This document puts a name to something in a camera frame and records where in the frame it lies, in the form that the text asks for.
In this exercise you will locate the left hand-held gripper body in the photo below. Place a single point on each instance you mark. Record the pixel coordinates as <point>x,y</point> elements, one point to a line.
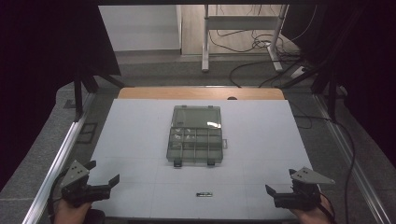
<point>74,186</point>

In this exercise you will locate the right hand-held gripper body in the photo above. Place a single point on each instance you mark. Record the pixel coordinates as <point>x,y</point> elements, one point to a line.
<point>300,197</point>

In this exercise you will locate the person's right hand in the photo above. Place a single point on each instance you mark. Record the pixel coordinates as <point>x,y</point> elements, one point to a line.
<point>311,216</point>

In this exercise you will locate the person's left hand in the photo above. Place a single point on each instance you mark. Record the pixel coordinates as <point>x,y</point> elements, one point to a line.
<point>70,214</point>

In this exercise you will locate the white table board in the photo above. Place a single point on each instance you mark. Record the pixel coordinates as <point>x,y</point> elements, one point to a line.
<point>249,161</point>

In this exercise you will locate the black metal stand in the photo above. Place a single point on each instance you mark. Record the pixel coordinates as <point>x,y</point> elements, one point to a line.
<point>332,93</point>
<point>78,96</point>

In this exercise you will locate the clear grey compartment box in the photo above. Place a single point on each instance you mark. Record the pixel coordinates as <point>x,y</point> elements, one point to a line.
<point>195,140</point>

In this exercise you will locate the white power strip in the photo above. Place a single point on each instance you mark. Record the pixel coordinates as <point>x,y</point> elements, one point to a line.
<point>298,72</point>

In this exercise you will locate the dark curtain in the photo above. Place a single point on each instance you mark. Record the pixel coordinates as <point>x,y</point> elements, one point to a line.
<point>367,68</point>
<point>43,62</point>

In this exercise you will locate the white cabinet panel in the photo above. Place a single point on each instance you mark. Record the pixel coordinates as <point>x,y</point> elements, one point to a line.
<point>140,28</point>

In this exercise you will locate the aluminium rail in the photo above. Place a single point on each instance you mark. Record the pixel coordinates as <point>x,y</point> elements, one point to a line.
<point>351,165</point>
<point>56,168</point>

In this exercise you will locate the white desk frame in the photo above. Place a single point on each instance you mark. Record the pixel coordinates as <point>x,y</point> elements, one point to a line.
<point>241,22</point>

